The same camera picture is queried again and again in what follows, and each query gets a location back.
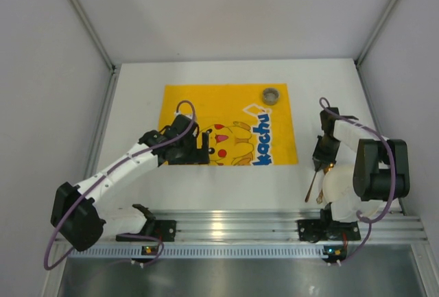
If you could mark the small grey cup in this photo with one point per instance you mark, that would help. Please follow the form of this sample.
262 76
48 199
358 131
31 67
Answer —
271 96

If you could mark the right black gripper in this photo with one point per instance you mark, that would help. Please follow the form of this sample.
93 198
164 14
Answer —
322 159

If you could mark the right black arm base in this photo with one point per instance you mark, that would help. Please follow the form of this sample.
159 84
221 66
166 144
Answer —
325 228

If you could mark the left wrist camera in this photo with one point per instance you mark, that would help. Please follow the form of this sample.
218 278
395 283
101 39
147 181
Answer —
189 116

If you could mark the copper fork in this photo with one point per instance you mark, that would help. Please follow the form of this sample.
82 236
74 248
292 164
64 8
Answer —
307 197

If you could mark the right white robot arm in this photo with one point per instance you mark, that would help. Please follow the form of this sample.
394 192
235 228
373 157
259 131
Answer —
367 171

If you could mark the copper spoon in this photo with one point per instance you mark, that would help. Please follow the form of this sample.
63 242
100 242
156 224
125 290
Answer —
326 170

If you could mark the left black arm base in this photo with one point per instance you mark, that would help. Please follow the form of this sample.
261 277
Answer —
163 229

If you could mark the perforated grey cable duct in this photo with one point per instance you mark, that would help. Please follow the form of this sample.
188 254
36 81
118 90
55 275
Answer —
173 251

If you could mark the white paper plate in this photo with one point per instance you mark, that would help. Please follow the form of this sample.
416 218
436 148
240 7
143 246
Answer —
340 194

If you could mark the yellow Pikachu placemat cloth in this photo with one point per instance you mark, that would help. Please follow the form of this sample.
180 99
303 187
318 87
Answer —
242 129

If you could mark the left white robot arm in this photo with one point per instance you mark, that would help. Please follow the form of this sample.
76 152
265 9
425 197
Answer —
81 213

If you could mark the aluminium mounting rail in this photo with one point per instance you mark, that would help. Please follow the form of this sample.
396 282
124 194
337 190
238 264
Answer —
283 226

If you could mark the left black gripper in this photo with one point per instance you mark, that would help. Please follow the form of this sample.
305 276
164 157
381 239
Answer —
197 147

